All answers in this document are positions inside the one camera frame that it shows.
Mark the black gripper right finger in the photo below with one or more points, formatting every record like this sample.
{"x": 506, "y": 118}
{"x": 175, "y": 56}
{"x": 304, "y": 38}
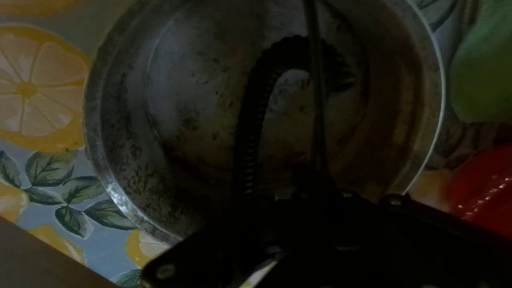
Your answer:
{"x": 405, "y": 249}

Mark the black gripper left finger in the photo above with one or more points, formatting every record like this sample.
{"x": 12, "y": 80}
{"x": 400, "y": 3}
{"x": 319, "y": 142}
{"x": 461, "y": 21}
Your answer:
{"x": 234, "y": 245}

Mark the red plastic bowl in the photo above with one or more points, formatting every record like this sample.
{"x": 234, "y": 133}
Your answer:
{"x": 485, "y": 185}

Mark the lemon print tablecloth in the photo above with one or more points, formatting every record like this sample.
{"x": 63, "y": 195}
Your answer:
{"x": 53, "y": 160}

